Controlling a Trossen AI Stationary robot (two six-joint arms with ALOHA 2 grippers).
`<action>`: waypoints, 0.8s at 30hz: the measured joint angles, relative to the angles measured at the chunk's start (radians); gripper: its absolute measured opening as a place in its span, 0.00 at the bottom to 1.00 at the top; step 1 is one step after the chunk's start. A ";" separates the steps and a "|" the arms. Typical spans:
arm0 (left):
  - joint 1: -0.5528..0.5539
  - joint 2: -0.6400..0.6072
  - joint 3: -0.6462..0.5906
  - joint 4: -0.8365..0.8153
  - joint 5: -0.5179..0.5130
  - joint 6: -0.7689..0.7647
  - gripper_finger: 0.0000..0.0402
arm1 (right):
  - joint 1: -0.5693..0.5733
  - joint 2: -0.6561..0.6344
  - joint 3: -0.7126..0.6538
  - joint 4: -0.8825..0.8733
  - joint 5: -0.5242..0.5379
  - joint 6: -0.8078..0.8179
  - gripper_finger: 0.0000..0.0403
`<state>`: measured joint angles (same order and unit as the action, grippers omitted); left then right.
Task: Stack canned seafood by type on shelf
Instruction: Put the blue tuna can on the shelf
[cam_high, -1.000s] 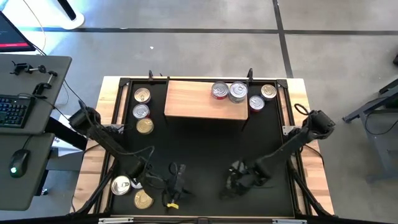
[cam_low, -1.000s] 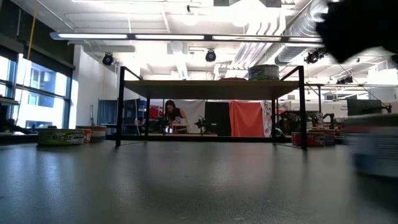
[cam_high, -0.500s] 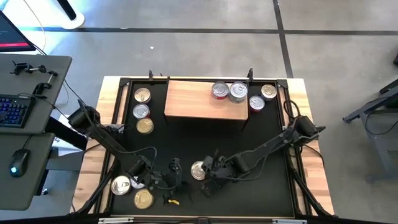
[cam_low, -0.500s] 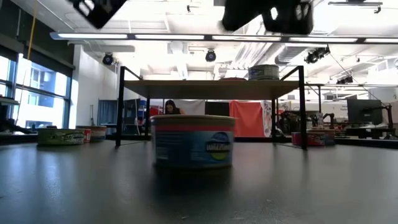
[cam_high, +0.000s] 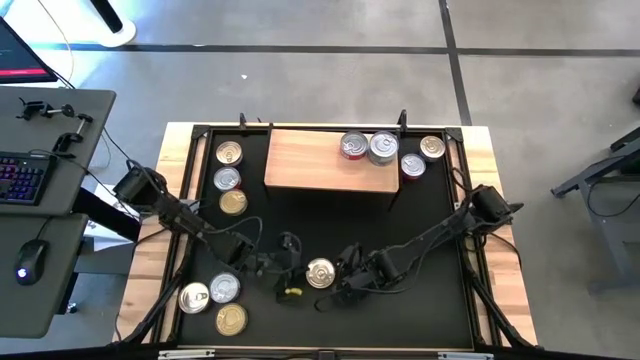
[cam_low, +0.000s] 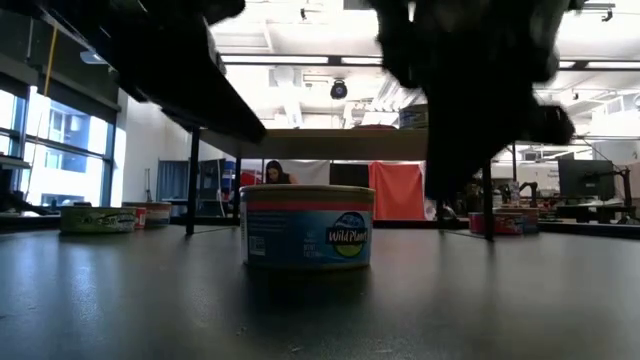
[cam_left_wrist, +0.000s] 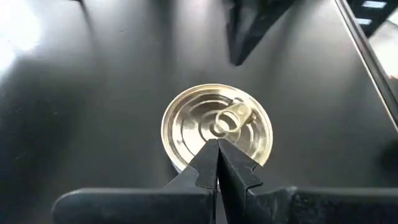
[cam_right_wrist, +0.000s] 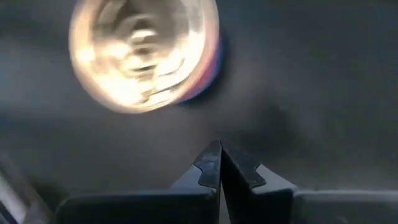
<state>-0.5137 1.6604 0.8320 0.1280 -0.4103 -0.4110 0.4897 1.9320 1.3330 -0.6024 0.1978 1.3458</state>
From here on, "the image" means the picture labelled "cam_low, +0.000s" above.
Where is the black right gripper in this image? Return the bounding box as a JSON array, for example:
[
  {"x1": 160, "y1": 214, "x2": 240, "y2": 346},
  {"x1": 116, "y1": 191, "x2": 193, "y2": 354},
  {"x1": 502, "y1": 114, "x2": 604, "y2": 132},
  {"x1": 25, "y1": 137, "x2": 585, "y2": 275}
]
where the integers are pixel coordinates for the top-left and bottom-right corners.
[{"x1": 368, "y1": 0, "x2": 577, "y2": 202}]

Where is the wooden shelf with black legs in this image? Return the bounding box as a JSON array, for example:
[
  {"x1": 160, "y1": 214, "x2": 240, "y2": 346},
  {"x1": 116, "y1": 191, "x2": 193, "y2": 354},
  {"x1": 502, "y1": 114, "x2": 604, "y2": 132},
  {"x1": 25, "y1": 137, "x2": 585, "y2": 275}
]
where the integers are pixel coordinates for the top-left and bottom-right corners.
[{"x1": 185, "y1": 127, "x2": 496, "y2": 242}]

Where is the striped label seafood can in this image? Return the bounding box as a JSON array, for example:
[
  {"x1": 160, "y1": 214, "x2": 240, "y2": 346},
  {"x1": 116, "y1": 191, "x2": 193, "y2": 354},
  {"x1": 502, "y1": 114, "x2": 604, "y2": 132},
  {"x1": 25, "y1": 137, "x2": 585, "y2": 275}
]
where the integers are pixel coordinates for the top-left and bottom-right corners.
[{"x1": 122, "y1": 201, "x2": 173, "y2": 230}]

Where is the dark computer monitor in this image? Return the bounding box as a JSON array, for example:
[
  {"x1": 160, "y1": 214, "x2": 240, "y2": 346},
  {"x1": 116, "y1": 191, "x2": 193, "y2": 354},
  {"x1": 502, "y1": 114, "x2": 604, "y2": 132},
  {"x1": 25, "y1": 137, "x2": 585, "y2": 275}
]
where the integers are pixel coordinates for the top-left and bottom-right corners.
[{"x1": 557, "y1": 158, "x2": 617, "y2": 202}]

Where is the background desk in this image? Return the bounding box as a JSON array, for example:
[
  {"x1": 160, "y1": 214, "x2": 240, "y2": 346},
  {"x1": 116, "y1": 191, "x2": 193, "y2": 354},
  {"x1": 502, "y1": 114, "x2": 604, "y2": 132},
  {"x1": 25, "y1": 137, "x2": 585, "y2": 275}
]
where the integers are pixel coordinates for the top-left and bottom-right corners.
[{"x1": 553, "y1": 198, "x2": 639, "y2": 225}]

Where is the orange hanging cloth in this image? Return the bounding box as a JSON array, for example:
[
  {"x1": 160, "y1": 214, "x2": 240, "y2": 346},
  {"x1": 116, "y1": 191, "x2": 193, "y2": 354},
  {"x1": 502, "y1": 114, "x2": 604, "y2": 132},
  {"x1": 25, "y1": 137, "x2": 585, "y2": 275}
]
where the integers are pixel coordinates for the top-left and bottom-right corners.
[{"x1": 368, "y1": 160, "x2": 427, "y2": 222}]

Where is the black upright panel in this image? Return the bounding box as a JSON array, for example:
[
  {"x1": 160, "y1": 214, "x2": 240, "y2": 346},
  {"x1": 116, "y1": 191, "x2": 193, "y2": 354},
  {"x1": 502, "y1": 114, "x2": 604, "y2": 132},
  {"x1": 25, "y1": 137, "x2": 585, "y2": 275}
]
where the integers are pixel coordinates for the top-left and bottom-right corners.
[{"x1": 328, "y1": 162, "x2": 372, "y2": 188}]

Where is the white backdrop cloth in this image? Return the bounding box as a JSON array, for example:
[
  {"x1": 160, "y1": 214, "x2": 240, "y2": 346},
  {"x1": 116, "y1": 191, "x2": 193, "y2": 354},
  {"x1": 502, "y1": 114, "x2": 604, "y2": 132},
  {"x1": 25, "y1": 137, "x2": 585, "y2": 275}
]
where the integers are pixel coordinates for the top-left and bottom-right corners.
[{"x1": 276, "y1": 159, "x2": 332, "y2": 187}]

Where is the long ceiling light fixture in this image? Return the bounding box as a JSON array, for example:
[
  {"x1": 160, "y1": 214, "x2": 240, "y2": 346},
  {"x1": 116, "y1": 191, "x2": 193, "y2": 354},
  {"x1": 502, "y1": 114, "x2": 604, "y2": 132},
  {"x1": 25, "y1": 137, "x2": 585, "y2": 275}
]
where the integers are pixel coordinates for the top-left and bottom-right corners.
[{"x1": 79, "y1": 48, "x2": 640, "y2": 71}]

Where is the black equipment rack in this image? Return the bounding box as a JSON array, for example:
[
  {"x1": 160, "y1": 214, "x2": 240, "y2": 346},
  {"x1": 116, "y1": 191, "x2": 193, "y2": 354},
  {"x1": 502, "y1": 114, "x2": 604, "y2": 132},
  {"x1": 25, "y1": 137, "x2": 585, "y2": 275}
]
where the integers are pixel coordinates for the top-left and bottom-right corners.
[{"x1": 197, "y1": 158, "x2": 232, "y2": 217}]

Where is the blue curtain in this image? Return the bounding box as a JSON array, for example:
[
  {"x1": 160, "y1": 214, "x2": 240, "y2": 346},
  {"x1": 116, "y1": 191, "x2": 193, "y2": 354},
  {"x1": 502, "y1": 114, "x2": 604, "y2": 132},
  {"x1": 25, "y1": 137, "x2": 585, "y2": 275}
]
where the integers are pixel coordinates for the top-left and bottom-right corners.
[{"x1": 156, "y1": 159, "x2": 190, "y2": 203}]

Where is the black table mat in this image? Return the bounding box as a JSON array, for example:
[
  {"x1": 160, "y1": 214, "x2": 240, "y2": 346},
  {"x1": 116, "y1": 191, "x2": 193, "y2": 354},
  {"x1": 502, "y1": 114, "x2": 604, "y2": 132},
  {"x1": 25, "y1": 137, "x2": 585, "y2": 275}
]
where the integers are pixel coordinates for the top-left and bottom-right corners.
[{"x1": 0, "y1": 224, "x2": 640, "y2": 360}]

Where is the large window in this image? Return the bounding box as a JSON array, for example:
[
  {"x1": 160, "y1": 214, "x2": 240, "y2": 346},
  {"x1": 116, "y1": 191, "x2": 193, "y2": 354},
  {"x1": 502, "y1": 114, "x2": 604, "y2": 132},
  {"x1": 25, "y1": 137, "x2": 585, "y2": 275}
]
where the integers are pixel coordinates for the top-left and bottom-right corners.
[{"x1": 0, "y1": 89, "x2": 117, "y2": 209}]

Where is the grey side desk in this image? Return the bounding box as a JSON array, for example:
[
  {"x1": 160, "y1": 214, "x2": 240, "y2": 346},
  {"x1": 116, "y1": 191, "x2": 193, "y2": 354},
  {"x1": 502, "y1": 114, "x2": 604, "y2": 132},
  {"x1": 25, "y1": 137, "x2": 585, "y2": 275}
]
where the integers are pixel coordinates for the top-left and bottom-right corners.
[{"x1": 0, "y1": 154, "x2": 32, "y2": 170}]

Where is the black table frame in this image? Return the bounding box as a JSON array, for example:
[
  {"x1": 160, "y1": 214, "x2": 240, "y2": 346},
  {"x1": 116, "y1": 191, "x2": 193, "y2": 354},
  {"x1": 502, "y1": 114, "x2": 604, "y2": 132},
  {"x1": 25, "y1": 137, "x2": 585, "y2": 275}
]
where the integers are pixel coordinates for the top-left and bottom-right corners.
[{"x1": 0, "y1": 213, "x2": 640, "y2": 239}]

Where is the yellow cord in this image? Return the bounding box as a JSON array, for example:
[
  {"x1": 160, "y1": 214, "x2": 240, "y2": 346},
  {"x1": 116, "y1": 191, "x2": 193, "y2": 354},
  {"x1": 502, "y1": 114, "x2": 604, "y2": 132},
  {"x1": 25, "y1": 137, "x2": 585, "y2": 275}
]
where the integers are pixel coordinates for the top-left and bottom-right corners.
[{"x1": 42, "y1": 27, "x2": 59, "y2": 96}]

